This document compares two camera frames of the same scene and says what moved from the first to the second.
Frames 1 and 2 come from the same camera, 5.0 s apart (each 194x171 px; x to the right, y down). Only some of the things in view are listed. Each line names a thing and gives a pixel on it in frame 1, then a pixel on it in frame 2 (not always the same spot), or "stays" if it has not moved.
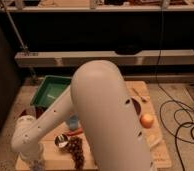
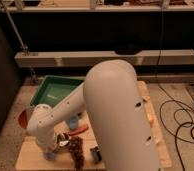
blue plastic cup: (73, 123) stays
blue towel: (35, 165) to (51, 156)
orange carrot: (79, 130) stays
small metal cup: (61, 140) stays
